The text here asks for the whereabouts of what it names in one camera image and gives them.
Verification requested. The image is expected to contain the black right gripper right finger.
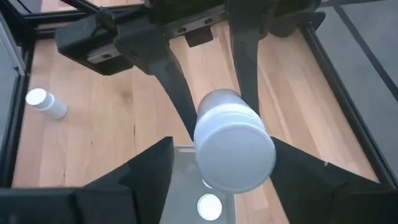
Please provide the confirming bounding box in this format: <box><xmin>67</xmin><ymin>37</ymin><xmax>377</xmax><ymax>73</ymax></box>
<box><xmin>269</xmin><ymin>137</ymin><xmax>398</xmax><ymax>224</ymax></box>

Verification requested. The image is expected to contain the grey rectangular basket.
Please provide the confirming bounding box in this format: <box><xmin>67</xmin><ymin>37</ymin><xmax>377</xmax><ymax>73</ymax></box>
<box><xmin>160</xmin><ymin>146</ymin><xmax>237</xmax><ymax>224</ymax></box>

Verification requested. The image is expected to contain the white pill bottle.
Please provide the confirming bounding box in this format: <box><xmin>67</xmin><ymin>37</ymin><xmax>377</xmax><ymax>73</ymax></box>
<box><xmin>25</xmin><ymin>88</ymin><xmax>68</xmax><ymax>121</ymax></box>
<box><xmin>192</xmin><ymin>88</ymin><xmax>277</xmax><ymax>194</ymax></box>

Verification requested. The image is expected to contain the white ball in tray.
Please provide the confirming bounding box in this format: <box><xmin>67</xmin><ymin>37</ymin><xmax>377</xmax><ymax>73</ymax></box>
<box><xmin>197</xmin><ymin>193</ymin><xmax>223</xmax><ymax>222</ymax></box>

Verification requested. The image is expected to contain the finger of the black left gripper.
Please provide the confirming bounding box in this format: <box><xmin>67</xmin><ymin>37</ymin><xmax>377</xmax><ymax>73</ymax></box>
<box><xmin>114</xmin><ymin>18</ymin><xmax>198</xmax><ymax>141</ymax></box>
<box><xmin>226</xmin><ymin>2</ymin><xmax>270</xmax><ymax>114</ymax></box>

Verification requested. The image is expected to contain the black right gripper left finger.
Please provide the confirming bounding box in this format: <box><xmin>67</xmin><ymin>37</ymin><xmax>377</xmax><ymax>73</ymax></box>
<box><xmin>0</xmin><ymin>136</ymin><xmax>175</xmax><ymax>224</ymax></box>

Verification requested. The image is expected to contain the black aluminium table frame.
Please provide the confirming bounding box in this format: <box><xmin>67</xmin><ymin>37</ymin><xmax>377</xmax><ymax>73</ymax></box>
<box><xmin>0</xmin><ymin>0</ymin><xmax>398</xmax><ymax>190</ymax></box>

